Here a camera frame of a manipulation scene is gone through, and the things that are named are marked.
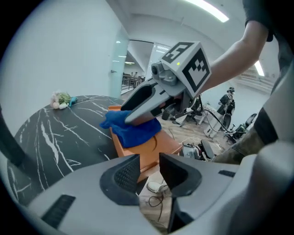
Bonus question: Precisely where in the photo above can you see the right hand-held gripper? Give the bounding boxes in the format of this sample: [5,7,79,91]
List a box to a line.
[120,41,212,126]

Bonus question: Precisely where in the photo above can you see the frosted glass door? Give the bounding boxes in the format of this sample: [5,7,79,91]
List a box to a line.
[109,27,130,98]

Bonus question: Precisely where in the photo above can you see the person's olive trousers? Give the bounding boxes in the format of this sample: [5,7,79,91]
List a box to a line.
[212,127,266,165]

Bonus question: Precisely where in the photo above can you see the long ceiling light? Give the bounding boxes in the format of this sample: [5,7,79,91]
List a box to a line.
[183,0,230,23]

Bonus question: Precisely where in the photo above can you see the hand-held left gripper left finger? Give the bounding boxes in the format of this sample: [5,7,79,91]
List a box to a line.
[27,153,161,235]

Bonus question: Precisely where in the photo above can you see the person's right forearm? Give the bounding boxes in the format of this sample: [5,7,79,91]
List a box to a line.
[201,20,270,95]

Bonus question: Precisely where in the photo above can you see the silver metal device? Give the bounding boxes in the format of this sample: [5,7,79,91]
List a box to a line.
[179,143,200,159]

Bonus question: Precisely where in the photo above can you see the brown floor cable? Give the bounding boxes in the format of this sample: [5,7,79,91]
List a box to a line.
[148,194,165,222]

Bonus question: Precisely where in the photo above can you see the blue cloth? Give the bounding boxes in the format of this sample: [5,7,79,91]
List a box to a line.
[99,110,162,149]

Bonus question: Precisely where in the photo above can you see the white shoe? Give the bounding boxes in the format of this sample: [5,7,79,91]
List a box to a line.
[147,181,170,193]

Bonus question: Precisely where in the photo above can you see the black office chair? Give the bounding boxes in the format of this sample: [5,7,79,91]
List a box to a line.
[171,95,206,126]

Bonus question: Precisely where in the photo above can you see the black curved chair back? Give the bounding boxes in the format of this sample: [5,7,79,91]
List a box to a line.
[0,104,26,167]

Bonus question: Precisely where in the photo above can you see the white floor box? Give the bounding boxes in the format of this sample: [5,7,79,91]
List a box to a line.
[204,119,222,139]

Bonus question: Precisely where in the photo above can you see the black humanoid robot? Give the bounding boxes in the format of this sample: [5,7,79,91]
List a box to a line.
[217,86,237,129]

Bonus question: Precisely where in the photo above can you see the person's black shirt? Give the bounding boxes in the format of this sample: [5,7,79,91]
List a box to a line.
[242,0,280,42]

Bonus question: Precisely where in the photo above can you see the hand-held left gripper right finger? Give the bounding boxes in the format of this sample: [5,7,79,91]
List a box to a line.
[158,152,258,235]

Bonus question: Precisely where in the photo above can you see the orange box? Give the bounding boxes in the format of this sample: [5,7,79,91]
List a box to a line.
[107,105,182,183]

